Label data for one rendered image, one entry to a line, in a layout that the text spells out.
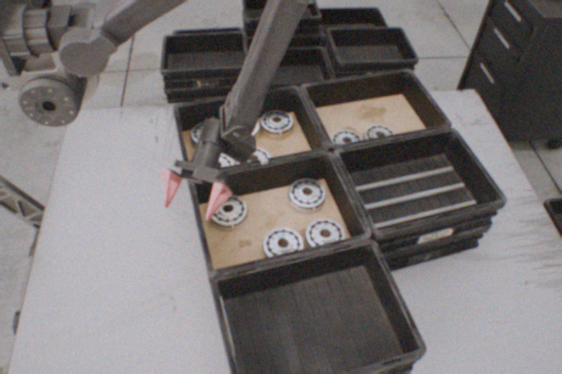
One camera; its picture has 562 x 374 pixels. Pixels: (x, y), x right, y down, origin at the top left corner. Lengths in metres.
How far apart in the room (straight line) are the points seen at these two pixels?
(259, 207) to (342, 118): 0.46
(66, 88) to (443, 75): 2.63
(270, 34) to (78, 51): 0.31
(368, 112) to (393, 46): 1.03
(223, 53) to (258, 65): 1.59
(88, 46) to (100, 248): 0.78
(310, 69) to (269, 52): 1.70
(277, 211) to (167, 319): 0.41
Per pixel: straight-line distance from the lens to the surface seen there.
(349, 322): 1.15
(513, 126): 2.74
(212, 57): 2.42
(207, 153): 0.99
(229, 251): 1.22
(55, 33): 0.84
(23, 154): 2.90
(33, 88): 1.21
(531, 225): 1.66
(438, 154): 1.54
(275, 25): 0.80
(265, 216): 1.28
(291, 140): 1.48
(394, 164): 1.46
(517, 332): 1.43
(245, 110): 0.92
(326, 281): 1.19
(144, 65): 3.29
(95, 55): 0.82
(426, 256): 1.40
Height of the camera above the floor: 1.87
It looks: 50 degrees down
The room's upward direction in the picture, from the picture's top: 3 degrees clockwise
